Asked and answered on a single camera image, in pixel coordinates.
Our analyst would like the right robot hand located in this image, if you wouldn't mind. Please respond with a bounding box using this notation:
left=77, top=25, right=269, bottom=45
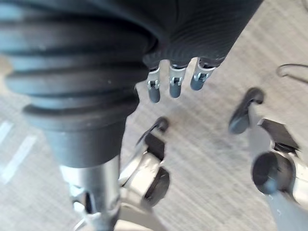
left=0, top=0, right=263, bottom=231

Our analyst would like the dark left robot foot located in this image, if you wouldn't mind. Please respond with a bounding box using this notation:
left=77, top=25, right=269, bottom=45
left=136, top=116, right=169, bottom=145

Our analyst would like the dark robot foot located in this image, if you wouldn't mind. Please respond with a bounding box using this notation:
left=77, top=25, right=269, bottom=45
left=136, top=116, right=169, bottom=145
left=228, top=88, right=265, bottom=134

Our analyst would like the silver left robot leg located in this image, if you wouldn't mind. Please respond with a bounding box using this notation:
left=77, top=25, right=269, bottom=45
left=115, top=129, right=172, bottom=231

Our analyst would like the dark right robot foot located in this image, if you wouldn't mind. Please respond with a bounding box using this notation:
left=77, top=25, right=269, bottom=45
left=228, top=88, right=265, bottom=134

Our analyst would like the thin black floor cable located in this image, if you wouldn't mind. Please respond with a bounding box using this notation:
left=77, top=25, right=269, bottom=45
left=276, top=63, right=308, bottom=85

